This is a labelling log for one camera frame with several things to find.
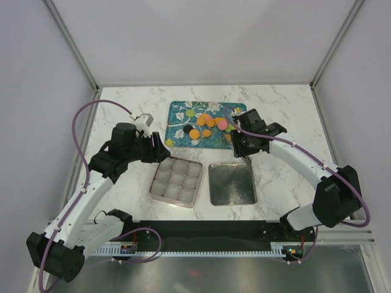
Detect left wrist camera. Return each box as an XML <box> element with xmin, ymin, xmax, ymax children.
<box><xmin>133</xmin><ymin>114</ymin><xmax>153</xmax><ymax>137</ymax></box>

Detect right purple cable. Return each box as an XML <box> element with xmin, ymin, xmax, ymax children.
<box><xmin>224</xmin><ymin>105</ymin><xmax>372</xmax><ymax>265</ymax></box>

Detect teal floral tray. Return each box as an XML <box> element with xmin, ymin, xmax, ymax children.
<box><xmin>164</xmin><ymin>101</ymin><xmax>247</xmax><ymax>150</ymax></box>

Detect white cable duct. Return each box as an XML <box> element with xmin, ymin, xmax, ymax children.
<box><xmin>92</xmin><ymin>242</ymin><xmax>286</xmax><ymax>258</ymax></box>

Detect light green cookie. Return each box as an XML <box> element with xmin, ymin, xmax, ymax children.
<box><xmin>186</xmin><ymin>110</ymin><xmax>195</xmax><ymax>117</ymax></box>

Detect silver tin lid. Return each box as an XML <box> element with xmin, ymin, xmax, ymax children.
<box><xmin>208</xmin><ymin>163</ymin><xmax>257</xmax><ymax>206</ymax></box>

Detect steel kitchen tongs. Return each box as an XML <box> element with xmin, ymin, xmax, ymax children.
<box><xmin>241</xmin><ymin>156</ymin><xmax>252</xmax><ymax>166</ymax></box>

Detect orange round cookie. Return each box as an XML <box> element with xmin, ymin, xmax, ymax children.
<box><xmin>189</xmin><ymin>129</ymin><xmax>200</xmax><ymax>140</ymax></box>

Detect black round cookie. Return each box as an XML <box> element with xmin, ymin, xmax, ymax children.
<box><xmin>183</xmin><ymin>125</ymin><xmax>194</xmax><ymax>134</ymax></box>

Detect cookie tin with liners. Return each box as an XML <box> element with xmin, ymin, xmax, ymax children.
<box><xmin>149</xmin><ymin>157</ymin><xmax>203</xmax><ymax>208</ymax></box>

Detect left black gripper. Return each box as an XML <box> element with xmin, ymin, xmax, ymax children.
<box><xmin>125</xmin><ymin>132</ymin><xmax>170</xmax><ymax>164</ymax></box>

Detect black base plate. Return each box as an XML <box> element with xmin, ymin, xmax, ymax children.
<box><xmin>114</xmin><ymin>220</ymin><xmax>315</xmax><ymax>251</ymax></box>

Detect orange cookie in pile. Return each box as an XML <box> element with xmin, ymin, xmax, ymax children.
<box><xmin>205</xmin><ymin>117</ymin><xmax>215</xmax><ymax>128</ymax></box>

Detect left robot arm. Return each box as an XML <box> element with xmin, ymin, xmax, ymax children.
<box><xmin>26</xmin><ymin>123</ymin><xmax>170</xmax><ymax>282</ymax></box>

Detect pink round cookie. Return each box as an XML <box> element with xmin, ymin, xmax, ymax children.
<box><xmin>217</xmin><ymin>120</ymin><xmax>228</xmax><ymax>131</ymax></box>

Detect orange cookie small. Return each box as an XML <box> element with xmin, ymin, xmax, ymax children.
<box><xmin>202</xmin><ymin>129</ymin><xmax>212</xmax><ymax>137</ymax></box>

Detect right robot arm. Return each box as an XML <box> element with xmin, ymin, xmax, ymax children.
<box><xmin>224</xmin><ymin>106</ymin><xmax>367</xmax><ymax>241</ymax></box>

